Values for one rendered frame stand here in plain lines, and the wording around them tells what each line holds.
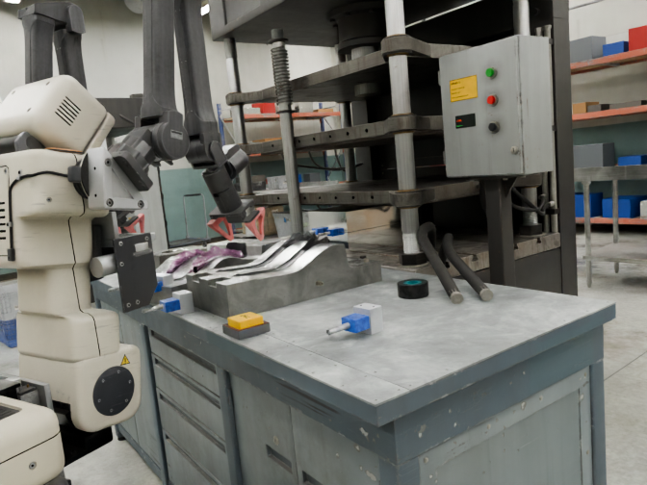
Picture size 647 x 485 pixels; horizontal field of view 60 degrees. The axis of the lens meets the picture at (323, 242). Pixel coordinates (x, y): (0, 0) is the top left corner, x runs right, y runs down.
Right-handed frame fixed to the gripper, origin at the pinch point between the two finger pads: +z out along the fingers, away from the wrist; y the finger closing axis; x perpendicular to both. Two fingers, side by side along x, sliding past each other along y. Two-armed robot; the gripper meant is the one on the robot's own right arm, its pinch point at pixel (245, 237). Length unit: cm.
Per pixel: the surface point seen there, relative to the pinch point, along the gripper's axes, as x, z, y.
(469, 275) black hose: -20, 27, -47
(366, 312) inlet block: 13.9, 9.7, -36.7
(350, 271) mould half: -18.6, 26.0, -13.2
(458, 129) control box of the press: -75, 12, -33
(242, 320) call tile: 22.4, 6.5, -10.6
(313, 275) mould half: -8.6, 19.4, -8.2
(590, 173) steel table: -312, 170, -40
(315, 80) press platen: -110, -1, 35
